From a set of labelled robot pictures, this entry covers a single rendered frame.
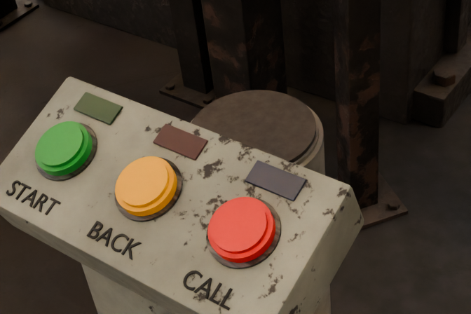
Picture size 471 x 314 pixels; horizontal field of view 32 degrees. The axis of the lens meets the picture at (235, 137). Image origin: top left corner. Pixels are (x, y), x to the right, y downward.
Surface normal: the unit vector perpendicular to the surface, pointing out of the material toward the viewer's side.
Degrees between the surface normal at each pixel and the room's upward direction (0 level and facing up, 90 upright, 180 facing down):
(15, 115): 0
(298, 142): 0
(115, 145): 20
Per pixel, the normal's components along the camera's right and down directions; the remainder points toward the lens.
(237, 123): -0.10, -0.77
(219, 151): -0.29, -0.53
